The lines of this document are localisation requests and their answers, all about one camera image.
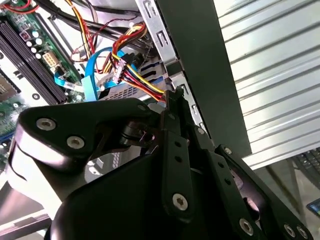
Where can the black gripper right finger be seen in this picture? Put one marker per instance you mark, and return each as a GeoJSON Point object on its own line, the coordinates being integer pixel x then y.
{"type": "Point", "coordinates": [217, 170]}

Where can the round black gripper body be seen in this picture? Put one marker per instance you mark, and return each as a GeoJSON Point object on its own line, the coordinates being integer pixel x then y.
{"type": "Point", "coordinates": [112, 205]}

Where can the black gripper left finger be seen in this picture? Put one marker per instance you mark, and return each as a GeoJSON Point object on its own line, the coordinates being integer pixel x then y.
{"type": "Point", "coordinates": [75, 120]}

